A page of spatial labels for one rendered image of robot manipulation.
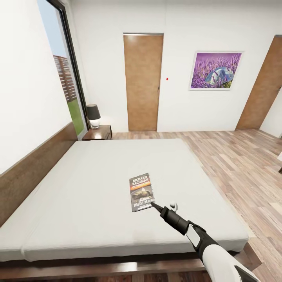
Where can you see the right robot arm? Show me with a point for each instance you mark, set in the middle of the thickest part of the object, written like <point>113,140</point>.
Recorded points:
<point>220,265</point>

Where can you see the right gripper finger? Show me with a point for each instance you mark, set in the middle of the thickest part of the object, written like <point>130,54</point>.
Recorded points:
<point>157,207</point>

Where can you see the sliding door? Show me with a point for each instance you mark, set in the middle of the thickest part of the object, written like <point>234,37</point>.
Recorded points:
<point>143,58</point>
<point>265,89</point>

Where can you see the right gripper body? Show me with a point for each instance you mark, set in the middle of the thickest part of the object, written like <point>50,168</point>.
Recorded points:
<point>170,217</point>

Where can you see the hardback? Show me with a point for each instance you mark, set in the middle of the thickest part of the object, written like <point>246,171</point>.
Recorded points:
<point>141,192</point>

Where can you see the nightstand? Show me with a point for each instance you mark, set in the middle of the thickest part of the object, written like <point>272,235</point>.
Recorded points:
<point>103,132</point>

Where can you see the fixed window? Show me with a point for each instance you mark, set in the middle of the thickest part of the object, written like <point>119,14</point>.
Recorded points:
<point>56,25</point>

